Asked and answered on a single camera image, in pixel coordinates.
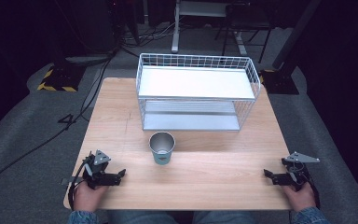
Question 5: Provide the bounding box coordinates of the black yellow striped stand base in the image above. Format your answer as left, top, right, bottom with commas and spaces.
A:
36, 63, 87, 93

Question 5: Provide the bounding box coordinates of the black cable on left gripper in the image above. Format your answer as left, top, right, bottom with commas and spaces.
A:
67, 152, 95, 211

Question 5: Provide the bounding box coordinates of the black floor cable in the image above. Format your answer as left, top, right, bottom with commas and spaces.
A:
0, 50, 117, 194

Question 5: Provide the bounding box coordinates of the person's left hand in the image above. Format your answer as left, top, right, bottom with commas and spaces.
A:
73, 180, 109, 213

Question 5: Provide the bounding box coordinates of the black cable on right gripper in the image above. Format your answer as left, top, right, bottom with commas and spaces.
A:
304, 174, 322, 210

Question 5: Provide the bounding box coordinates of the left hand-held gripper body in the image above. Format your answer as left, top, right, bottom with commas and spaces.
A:
82, 149, 121, 189

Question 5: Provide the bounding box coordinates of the teal metal cup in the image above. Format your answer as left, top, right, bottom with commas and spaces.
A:
148, 131, 177, 166

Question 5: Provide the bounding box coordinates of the black chair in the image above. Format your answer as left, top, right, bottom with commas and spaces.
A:
213, 1, 276, 64

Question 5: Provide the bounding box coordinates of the person's right hand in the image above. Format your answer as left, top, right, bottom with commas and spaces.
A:
282, 181, 317, 213

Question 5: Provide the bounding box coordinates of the white desk frame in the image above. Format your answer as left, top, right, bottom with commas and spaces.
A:
171, 0, 249, 56

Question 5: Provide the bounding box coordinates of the white wire shelf rack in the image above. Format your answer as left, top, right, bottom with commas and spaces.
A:
135, 52, 262, 133

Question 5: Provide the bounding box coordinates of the black stand with base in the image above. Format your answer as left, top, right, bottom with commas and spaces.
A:
258, 0, 323, 96

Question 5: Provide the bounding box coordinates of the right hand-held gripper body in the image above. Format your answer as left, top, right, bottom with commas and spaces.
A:
272, 151, 321, 192

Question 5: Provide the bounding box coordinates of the bundle of floor cables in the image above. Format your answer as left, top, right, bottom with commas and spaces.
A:
117, 17, 187, 50

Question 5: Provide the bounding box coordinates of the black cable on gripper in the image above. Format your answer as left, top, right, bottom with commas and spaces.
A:
67, 152, 95, 211
304, 174, 322, 210

